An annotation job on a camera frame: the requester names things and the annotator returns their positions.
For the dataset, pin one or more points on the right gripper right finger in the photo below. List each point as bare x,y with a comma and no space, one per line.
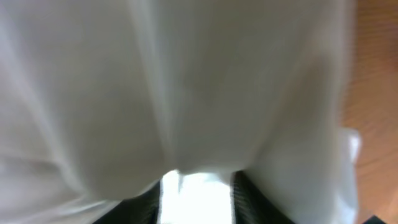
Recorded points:
250,206

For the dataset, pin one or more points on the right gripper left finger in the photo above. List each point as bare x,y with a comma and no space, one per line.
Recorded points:
143,209

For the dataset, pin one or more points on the white Mr Robot t-shirt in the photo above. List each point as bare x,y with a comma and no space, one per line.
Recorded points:
100,100

